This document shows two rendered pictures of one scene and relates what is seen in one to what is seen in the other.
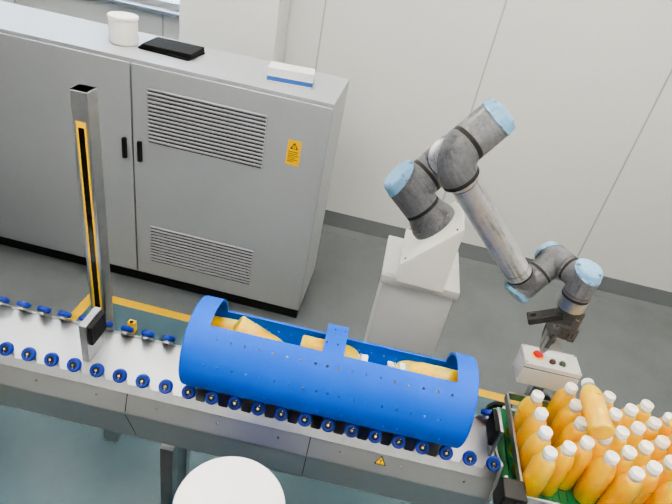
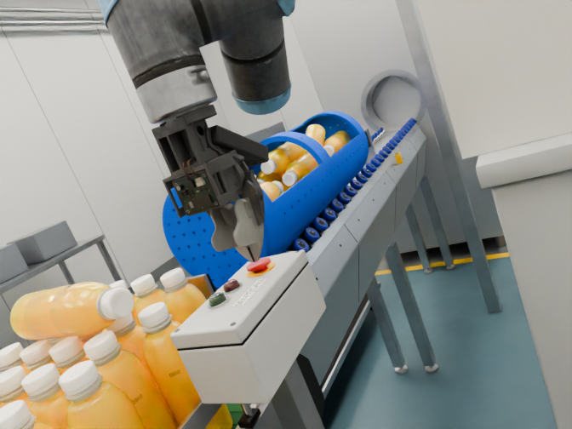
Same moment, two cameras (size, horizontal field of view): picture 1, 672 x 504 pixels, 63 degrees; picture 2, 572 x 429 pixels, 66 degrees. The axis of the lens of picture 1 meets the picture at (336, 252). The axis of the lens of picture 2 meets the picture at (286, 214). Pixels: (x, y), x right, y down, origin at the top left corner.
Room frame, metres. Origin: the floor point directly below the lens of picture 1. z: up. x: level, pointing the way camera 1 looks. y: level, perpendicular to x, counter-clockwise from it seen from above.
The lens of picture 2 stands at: (1.83, -1.27, 1.29)
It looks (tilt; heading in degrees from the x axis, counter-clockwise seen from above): 12 degrees down; 118
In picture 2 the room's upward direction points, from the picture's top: 21 degrees counter-clockwise
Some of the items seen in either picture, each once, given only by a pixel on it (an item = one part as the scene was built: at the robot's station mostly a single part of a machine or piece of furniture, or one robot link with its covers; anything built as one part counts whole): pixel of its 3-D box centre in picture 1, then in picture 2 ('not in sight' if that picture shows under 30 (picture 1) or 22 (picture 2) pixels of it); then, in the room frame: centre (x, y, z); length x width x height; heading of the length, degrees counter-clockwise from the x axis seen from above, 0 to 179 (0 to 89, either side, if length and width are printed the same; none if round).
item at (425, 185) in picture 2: not in sight; (437, 224); (1.35, 1.42, 0.31); 0.06 x 0.06 x 0.63; 88
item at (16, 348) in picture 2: (611, 458); (10, 357); (1.11, -0.92, 1.10); 0.04 x 0.04 x 0.02
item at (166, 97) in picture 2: (572, 301); (180, 97); (1.50, -0.80, 1.35); 0.10 x 0.09 x 0.05; 178
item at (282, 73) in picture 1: (291, 74); not in sight; (2.90, 0.42, 1.48); 0.24 x 0.12 x 0.08; 94
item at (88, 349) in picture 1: (94, 334); (362, 148); (1.26, 0.72, 1.00); 0.10 x 0.04 x 0.15; 178
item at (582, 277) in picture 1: (582, 281); (152, 26); (1.50, -0.80, 1.44); 0.10 x 0.09 x 0.12; 35
